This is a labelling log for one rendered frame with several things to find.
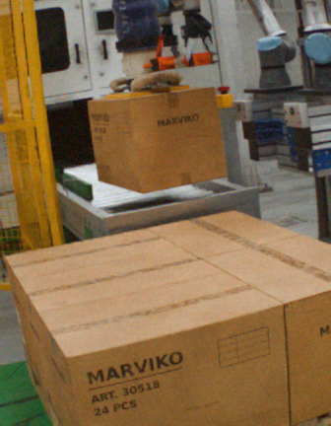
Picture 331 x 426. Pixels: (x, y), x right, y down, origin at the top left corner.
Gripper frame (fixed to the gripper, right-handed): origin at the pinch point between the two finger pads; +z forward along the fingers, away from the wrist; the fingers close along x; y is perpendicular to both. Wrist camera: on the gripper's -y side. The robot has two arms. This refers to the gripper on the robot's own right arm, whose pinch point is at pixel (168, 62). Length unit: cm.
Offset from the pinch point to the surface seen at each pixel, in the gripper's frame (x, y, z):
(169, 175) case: -33, 61, 46
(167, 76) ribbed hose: -23, 49, 6
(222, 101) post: 21.6, 10.2, 23.4
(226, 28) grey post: 148, -210, -21
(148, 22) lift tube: -25, 40, -21
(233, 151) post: 24, 11, 50
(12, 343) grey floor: -108, 16, 119
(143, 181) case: -45, 61, 47
